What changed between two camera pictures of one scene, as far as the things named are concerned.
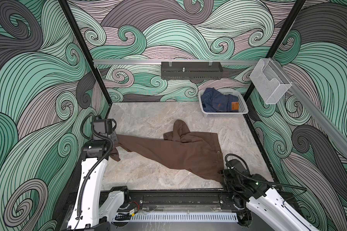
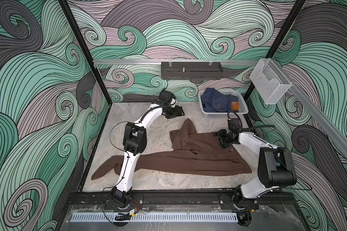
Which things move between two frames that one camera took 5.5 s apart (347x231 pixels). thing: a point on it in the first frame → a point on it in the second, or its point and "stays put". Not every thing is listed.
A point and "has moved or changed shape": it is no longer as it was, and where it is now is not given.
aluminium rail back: [159, 62] stays put
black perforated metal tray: [191, 70] stays put
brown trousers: [199, 153] has moved or changed shape
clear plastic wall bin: [270, 81] stays put
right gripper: [225, 172] → [221, 144]
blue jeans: [213, 101] stays put
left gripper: [114, 137] → [177, 112]
